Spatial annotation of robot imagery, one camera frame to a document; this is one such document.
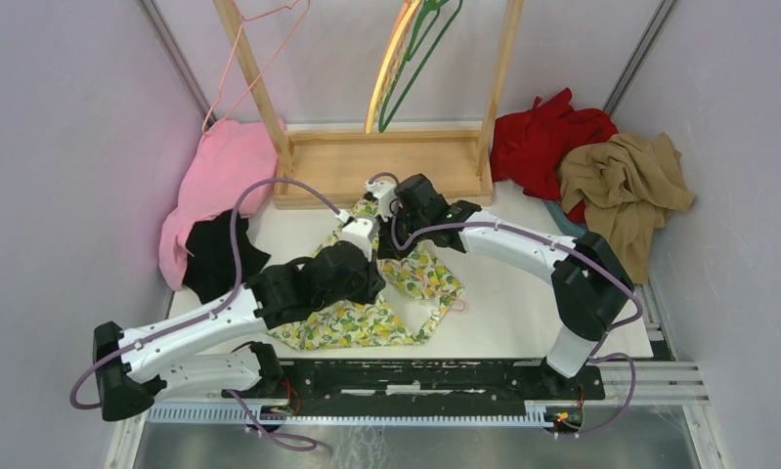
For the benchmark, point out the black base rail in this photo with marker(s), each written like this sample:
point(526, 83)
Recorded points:
point(417, 388)

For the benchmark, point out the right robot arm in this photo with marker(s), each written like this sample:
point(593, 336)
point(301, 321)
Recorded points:
point(590, 285)

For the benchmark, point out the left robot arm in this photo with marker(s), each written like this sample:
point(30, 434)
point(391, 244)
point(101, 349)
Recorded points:
point(139, 366)

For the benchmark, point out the red garment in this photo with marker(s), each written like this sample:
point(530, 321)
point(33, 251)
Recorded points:
point(528, 146)

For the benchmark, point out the pink garment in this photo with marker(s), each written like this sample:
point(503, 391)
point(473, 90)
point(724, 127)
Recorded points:
point(229, 158)

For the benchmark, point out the lemon print skirt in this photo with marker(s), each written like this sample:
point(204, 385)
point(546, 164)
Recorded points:
point(401, 315)

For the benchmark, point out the yellow wooden hanger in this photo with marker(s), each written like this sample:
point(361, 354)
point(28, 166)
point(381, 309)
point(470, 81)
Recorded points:
point(392, 59)

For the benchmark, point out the tan garment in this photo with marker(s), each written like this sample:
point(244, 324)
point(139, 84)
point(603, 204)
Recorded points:
point(629, 187)

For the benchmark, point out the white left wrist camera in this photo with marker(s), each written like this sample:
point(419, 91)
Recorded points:
point(361, 231)

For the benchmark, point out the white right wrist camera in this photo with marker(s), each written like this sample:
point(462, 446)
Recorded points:
point(382, 193)

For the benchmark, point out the pink hanger on rack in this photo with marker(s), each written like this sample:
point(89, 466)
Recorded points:
point(234, 21)

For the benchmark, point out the wooden clothes rack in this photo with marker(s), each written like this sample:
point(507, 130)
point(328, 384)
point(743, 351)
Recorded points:
point(337, 162)

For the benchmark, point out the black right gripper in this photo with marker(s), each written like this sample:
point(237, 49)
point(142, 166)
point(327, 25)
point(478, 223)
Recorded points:
point(388, 248)

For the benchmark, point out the green wire hanger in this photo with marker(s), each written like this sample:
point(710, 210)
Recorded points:
point(428, 30)

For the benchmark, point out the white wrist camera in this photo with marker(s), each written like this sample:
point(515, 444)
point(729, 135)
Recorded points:
point(382, 193)
point(361, 231)

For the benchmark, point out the black cloth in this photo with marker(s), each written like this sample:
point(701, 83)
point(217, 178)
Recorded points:
point(210, 271)

